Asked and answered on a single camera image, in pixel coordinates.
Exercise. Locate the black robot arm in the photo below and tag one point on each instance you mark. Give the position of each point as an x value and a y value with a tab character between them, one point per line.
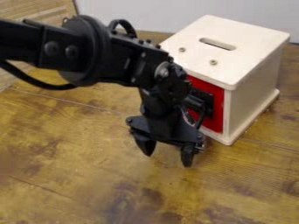
85	52

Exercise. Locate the red drawer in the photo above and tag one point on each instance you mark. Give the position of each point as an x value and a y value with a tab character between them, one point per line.
214	122

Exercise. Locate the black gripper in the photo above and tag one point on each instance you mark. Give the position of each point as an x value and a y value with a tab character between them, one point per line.
172	129

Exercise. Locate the white wooden drawer cabinet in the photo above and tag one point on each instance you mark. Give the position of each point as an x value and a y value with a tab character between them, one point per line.
230	59

